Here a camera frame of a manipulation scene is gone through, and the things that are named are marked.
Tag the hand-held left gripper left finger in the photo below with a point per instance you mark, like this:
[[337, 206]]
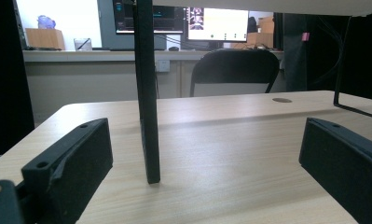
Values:
[[75, 161]]

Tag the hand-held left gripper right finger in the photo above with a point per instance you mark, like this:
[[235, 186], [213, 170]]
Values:
[[345, 161]]

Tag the black shelf with metal legs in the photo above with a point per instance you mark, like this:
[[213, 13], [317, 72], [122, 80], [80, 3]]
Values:
[[148, 93]]

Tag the grey counter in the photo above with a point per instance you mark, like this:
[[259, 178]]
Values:
[[81, 56]]

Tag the grey curtain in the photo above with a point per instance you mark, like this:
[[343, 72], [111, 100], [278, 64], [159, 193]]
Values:
[[295, 56]]

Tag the clear cup with pen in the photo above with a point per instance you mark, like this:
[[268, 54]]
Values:
[[82, 44]]

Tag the black keyboard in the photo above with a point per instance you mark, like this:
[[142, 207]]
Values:
[[118, 49]]

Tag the cardboard box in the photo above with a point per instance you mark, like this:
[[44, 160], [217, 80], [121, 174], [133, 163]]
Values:
[[45, 39]]

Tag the pink tag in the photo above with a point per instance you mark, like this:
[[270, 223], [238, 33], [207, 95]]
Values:
[[305, 36]]

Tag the purple object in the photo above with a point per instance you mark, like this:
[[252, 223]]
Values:
[[46, 22]]

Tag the black folding chair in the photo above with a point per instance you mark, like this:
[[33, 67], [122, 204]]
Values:
[[233, 67]]

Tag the black computer mouse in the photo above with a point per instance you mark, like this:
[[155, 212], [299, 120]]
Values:
[[173, 48]]

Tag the stacked cardboard boxes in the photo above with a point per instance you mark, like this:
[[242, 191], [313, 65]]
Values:
[[263, 34]]

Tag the dark screen monitor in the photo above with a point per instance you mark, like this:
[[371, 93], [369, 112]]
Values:
[[168, 18]]

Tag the bright screen monitor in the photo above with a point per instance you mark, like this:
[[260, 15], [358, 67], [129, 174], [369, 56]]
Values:
[[219, 25]]

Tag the white wall socket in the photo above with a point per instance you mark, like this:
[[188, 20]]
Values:
[[162, 66]]

